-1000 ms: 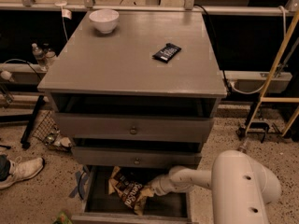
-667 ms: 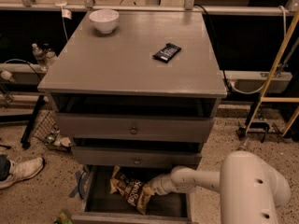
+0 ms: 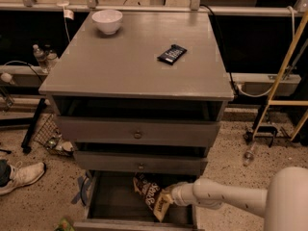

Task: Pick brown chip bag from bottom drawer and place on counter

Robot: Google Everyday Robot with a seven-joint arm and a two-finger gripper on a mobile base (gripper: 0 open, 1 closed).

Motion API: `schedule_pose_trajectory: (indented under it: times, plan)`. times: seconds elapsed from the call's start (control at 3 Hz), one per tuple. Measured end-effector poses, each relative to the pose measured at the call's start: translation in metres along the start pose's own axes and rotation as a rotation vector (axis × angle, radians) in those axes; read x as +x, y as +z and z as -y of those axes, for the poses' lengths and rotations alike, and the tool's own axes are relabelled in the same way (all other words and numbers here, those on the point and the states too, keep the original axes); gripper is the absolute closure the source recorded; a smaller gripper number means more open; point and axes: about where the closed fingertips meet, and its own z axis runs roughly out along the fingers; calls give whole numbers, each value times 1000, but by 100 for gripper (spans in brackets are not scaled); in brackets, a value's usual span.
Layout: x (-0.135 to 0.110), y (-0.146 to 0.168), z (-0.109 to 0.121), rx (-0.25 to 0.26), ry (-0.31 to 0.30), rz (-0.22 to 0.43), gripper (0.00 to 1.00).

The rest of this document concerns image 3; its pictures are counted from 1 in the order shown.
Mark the white cable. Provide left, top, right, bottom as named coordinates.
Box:
left=236, top=5, right=296, bottom=98

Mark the black cable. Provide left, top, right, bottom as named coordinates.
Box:
left=199, top=4, right=239, bottom=98

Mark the white sneaker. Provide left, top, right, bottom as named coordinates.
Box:
left=0, top=160, right=46, bottom=195

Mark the wire mesh basket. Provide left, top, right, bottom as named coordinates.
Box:
left=34, top=115, right=73, bottom=157

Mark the clear plastic water bottle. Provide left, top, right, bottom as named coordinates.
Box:
left=33, top=44, right=49, bottom=73

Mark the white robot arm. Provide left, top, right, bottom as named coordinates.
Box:
left=164, top=167, right=308, bottom=231

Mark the blue tape cross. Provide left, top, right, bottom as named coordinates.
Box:
left=71, top=174, right=91, bottom=206

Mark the brown chip bag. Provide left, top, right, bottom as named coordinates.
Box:
left=133, top=173, right=173, bottom=222

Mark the grey top drawer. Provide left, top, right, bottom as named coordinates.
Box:
left=55, top=116, right=220, bottom=147

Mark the grey wooden drawer cabinet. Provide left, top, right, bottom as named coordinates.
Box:
left=38, top=11, right=235, bottom=178

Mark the grey open bottom drawer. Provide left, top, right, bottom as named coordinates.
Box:
left=74, top=171, right=197, bottom=231

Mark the plastic bottle on floor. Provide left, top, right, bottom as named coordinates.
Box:
left=243, top=142, right=257, bottom=167

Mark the black snack bar wrapper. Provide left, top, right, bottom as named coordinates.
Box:
left=157, top=44, right=187, bottom=65

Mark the green snack package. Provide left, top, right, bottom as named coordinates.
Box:
left=54, top=218, right=75, bottom=231

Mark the white ceramic bowl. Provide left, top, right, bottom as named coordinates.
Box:
left=91, top=10, right=123, bottom=35

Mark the grey middle drawer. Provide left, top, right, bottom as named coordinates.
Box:
left=74, top=151, right=207, bottom=176

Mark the black metal bar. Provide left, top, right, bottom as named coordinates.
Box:
left=21, top=98, right=46, bottom=154

